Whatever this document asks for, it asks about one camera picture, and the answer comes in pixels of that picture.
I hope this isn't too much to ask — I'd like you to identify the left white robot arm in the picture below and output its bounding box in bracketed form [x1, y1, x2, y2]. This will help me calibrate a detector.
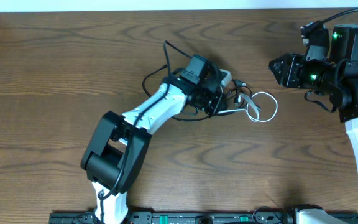
[80, 54, 232, 223]

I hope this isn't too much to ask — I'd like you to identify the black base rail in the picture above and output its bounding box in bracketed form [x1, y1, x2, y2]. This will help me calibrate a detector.
[48, 210, 282, 224]

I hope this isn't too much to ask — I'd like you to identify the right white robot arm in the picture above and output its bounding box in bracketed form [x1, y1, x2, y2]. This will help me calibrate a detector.
[268, 24, 358, 174]

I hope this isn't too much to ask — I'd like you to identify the white USB cable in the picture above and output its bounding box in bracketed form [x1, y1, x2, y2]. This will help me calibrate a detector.
[218, 91, 278, 123]

